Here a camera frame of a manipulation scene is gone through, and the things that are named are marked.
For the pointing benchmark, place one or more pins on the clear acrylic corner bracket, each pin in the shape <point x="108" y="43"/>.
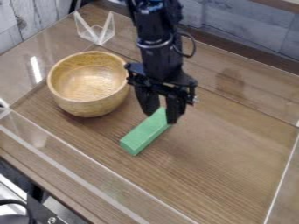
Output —
<point x="96" y="34"/>

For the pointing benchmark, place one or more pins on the green rectangular block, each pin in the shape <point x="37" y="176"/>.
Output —
<point x="144" y="132"/>

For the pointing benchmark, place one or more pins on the black metal bracket with bolt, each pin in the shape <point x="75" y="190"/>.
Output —
<point x="43" y="215"/>

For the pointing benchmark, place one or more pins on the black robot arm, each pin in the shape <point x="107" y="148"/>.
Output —
<point x="156" y="18"/>

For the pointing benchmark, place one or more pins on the wooden bowl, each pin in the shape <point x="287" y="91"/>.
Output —
<point x="88" y="83"/>

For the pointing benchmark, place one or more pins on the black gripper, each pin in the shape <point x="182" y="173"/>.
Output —
<point x="157" y="76"/>

